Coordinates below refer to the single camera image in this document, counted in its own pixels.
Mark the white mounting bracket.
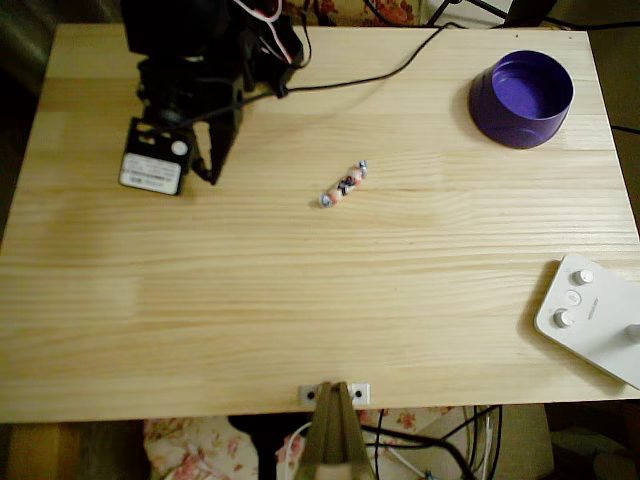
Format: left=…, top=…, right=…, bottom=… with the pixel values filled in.
left=298, top=382, right=372, bottom=405

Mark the brown wooden leg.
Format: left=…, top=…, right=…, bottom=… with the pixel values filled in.
left=7, top=422, right=84, bottom=480

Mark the beige box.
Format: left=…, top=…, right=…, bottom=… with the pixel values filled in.
left=414, top=403, right=555, bottom=480

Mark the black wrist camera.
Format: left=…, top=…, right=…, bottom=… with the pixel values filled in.
left=144, top=94, right=191, bottom=132

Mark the thick black cable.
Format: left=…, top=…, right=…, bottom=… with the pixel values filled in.
left=359, top=423, right=479, bottom=480

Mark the thin black cable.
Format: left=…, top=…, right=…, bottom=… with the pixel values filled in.
left=464, top=404, right=504, bottom=480

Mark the floral cloth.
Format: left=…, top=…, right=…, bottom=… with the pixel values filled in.
left=143, top=405, right=454, bottom=480
left=294, top=0, right=417, bottom=27

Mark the white lamp base with knobs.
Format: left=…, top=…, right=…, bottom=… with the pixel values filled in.
left=533, top=253, right=640, bottom=391

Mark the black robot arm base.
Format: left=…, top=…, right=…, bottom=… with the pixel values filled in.
left=244, top=12, right=307, bottom=99

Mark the white cable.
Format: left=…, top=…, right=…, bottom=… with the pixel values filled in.
left=274, top=421, right=312, bottom=480

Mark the black box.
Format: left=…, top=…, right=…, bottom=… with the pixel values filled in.
left=502, top=0, right=559, bottom=27

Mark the purple bowl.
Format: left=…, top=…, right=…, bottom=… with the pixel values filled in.
left=467, top=48, right=576, bottom=150

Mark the black camera cable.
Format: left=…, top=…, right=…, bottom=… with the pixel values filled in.
left=285, top=21, right=469, bottom=96

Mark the candy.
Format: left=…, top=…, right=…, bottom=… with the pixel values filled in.
left=318, top=159, right=370, bottom=209

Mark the black tripod stand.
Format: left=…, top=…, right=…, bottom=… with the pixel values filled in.
left=427, top=0, right=504, bottom=27

